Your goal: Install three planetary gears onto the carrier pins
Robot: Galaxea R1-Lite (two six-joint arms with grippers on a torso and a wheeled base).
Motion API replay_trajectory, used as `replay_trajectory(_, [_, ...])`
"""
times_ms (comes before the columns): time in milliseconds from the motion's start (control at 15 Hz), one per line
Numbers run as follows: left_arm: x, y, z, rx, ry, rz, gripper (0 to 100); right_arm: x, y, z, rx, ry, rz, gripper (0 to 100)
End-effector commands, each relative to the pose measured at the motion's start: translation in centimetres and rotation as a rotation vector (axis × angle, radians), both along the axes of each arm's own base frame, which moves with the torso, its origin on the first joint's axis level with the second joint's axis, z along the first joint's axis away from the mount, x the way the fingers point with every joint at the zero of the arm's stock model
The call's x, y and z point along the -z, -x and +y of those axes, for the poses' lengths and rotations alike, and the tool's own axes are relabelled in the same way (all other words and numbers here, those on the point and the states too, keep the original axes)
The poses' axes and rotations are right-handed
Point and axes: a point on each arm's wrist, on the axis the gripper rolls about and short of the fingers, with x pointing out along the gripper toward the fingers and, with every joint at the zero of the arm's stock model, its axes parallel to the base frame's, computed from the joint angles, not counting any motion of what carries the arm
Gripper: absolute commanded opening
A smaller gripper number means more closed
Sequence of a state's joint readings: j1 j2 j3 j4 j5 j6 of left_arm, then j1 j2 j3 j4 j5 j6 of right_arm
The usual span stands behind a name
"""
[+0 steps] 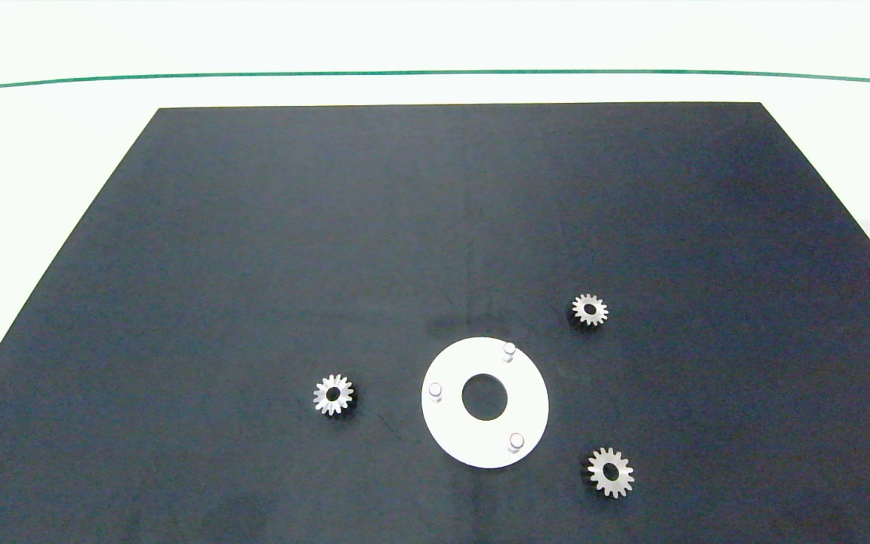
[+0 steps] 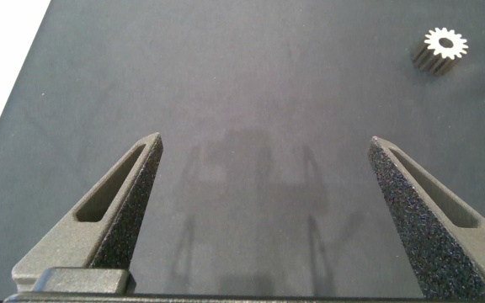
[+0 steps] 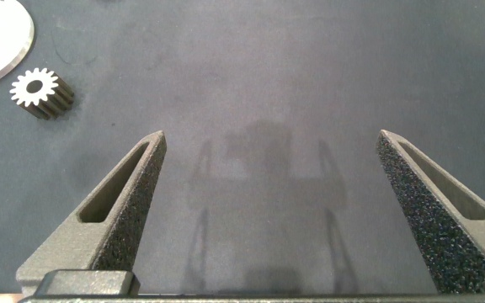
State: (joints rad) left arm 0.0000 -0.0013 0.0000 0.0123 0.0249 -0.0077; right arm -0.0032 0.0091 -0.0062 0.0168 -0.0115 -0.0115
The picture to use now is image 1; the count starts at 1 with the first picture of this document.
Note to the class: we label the small steel gear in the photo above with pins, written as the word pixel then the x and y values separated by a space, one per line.
pixel 323 395
pixel 581 310
pixel 600 474

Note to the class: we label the dark mat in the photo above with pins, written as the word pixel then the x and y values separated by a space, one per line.
pixel 405 227

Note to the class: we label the round white plate with pins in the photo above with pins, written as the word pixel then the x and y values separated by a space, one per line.
pixel 456 432

